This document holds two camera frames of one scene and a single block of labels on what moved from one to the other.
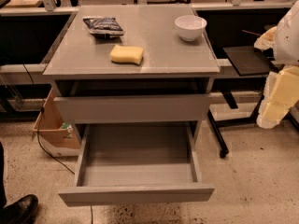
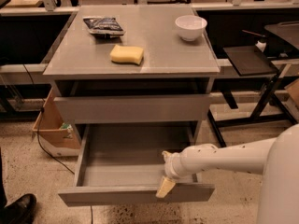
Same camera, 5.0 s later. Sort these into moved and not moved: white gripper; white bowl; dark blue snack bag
Moved: white gripper
Not moved: white bowl; dark blue snack bag
